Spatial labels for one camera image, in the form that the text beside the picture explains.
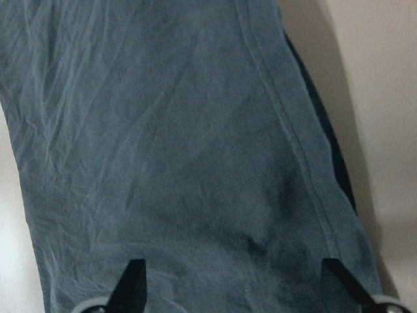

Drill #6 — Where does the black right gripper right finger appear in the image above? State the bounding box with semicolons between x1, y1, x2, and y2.
321;258;381;313

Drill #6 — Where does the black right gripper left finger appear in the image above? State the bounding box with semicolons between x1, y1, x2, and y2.
104;259;147;313

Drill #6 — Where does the black t-shirt with logo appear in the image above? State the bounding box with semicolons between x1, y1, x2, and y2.
1;1;382;312

